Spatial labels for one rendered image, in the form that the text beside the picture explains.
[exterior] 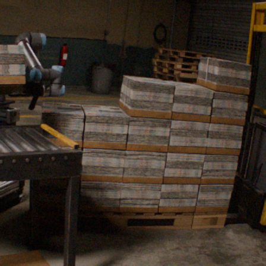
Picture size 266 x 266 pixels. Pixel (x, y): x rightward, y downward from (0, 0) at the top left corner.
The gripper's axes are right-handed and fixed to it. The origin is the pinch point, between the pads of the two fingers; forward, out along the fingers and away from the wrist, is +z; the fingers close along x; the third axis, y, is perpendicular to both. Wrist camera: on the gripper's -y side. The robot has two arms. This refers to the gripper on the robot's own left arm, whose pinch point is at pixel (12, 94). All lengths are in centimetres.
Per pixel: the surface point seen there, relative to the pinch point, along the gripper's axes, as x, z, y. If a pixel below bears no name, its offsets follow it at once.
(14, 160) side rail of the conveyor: 56, 20, -41
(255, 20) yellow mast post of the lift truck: 31, -208, 67
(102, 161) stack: -11, -66, -43
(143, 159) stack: 0, -92, -44
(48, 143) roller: 41, -5, -33
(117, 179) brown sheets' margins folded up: -11, -77, -56
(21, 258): -9, 2, -99
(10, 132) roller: 17.3, 8.0, -24.3
